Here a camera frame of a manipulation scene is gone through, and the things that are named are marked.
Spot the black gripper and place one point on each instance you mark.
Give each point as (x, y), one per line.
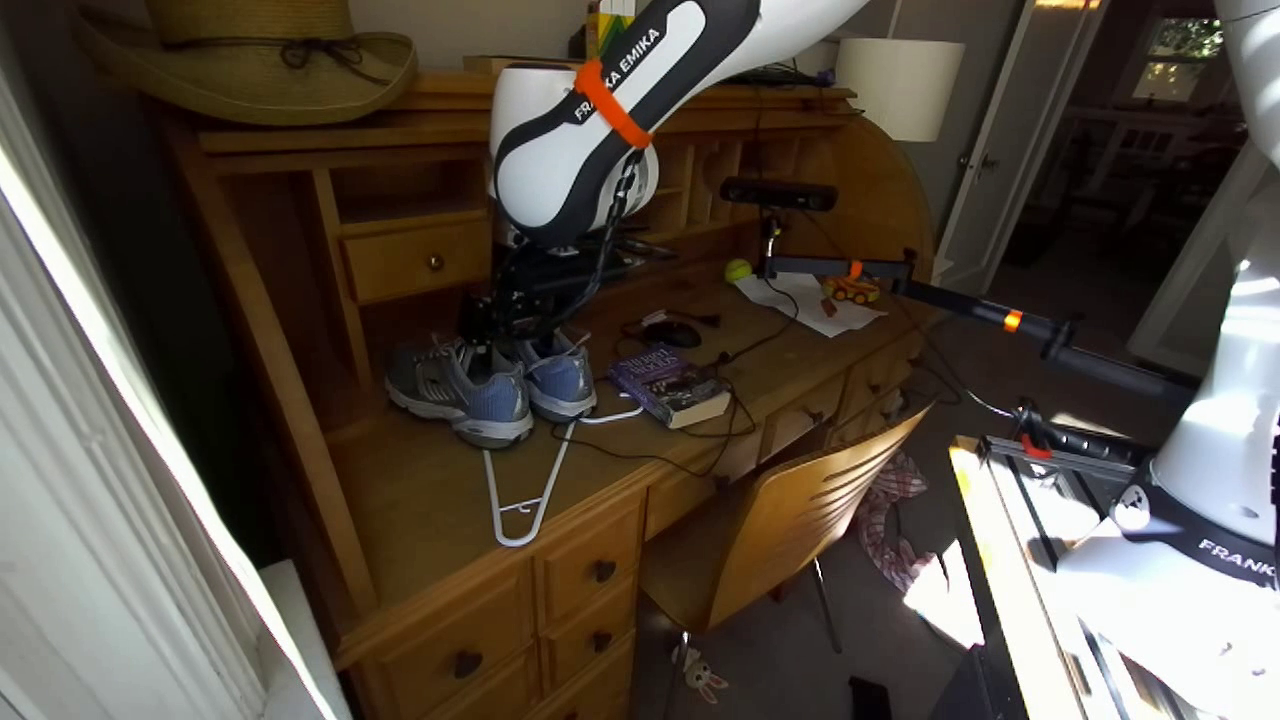
(546, 272)

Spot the grey blue mesh sneaker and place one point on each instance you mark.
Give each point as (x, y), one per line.
(467, 394)
(561, 386)

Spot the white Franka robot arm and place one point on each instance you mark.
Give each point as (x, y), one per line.
(574, 146)

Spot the black computer mouse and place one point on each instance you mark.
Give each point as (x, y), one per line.
(668, 334)

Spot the wooden roll-top desk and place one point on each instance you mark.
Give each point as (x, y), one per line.
(412, 493)

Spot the dark hardcover book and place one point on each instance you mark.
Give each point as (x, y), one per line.
(700, 407)

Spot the yellow tennis ball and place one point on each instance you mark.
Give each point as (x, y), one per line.
(737, 268)

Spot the white paper sheet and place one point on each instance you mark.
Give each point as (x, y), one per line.
(821, 319)

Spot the yellow green bottle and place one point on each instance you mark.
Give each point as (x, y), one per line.
(605, 26)

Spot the wooden chair with curved back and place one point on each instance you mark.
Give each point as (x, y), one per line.
(787, 515)

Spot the small orange toy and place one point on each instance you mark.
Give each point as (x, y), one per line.
(858, 287)

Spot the straw sun hat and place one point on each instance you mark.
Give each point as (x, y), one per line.
(243, 73)

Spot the patterned floor cloth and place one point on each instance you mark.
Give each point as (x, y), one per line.
(891, 525)

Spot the white lamp shade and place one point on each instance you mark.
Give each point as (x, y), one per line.
(903, 87)

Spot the white glass door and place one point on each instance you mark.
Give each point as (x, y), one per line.
(994, 162)

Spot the white robot table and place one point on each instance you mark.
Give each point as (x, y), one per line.
(1012, 584)

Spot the black table clamp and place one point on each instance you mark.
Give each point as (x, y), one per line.
(1065, 452)

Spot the black stereo camera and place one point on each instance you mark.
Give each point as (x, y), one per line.
(781, 194)

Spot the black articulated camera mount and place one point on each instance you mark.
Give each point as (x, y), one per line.
(961, 304)

